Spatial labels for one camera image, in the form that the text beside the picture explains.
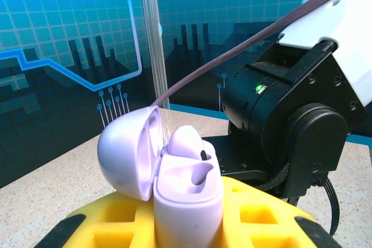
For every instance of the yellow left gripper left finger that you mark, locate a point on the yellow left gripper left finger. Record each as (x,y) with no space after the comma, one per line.
(87,222)

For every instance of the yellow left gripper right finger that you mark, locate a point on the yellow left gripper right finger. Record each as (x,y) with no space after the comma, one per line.
(276,230)

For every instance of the purple earbud charging case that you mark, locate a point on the purple earbud charging case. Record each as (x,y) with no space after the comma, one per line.
(186,201)

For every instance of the aluminium frame post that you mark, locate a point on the aluminium frame post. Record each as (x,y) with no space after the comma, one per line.
(151,27)

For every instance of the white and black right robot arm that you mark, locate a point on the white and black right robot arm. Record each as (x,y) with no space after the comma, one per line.
(348,27)

